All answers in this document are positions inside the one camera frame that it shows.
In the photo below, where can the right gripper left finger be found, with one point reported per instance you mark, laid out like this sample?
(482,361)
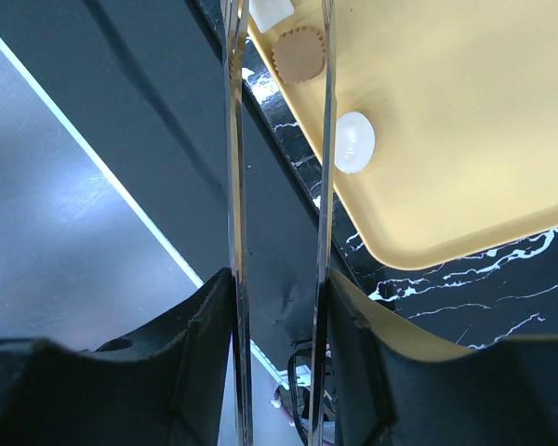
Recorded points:
(161,384)

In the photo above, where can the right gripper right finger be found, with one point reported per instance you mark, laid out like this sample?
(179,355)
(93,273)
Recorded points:
(398,384)

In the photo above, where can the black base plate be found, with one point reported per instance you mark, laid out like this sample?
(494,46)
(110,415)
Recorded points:
(143,83)

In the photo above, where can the white round chocolate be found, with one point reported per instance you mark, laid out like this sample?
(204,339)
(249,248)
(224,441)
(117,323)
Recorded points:
(355,142)

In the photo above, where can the brown round chocolate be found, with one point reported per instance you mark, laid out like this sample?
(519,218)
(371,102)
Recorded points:
(298,55)

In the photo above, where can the white rectangular chocolate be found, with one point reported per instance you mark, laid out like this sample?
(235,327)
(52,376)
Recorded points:
(268,13)

